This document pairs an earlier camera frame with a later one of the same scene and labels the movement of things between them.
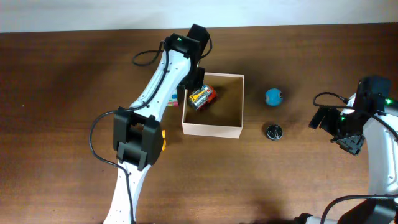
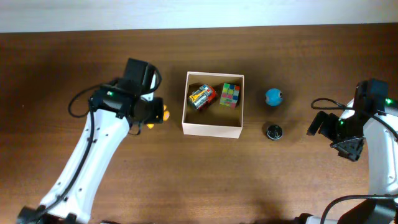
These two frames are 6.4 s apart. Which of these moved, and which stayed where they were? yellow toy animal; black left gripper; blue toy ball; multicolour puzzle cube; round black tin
Moved: yellow toy animal; black left gripper; multicolour puzzle cube
Stayed: blue toy ball; round black tin
